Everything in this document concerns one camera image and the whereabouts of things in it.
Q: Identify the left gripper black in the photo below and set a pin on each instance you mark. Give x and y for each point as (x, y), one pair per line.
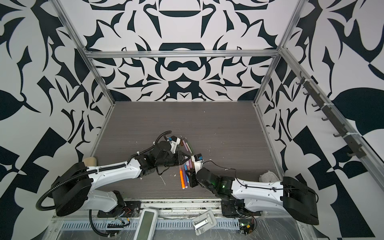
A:
(179, 157)

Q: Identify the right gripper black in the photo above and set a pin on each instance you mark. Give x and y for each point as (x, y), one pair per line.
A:
(192, 180)

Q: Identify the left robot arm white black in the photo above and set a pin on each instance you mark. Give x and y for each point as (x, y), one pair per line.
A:
(79, 188)

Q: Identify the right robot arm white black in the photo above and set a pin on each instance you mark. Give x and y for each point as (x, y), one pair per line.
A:
(287, 187)

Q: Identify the blue highlighter pen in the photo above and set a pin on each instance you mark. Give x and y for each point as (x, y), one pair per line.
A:
(186, 173)

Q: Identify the orange highlighter pen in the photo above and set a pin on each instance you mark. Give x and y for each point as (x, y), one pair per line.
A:
(182, 178)

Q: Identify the white round timer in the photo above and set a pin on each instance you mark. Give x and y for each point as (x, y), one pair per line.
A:
(269, 177)

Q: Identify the white handheld tablet device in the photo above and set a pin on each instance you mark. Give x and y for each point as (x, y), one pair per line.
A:
(147, 224)

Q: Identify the beige sponge block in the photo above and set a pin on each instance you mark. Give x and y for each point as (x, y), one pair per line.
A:
(90, 162)

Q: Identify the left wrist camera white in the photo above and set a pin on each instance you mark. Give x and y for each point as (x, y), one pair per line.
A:
(174, 142)

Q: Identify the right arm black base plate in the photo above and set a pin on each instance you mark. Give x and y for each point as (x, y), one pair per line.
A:
(236, 209)

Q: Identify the grey metal bracket box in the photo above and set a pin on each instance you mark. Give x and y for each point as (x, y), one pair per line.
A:
(204, 222)

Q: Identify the aluminium frame front rail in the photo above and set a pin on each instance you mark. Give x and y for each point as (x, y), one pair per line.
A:
(180, 204)

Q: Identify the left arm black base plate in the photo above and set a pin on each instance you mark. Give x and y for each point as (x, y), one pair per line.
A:
(127, 210)

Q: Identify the aluminium frame back beam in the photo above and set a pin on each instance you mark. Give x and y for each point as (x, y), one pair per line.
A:
(180, 54)

